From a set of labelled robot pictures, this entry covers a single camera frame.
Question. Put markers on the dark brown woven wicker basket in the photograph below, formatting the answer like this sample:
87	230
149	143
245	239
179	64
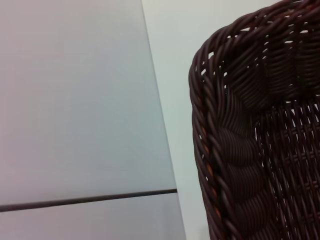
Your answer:
252	140

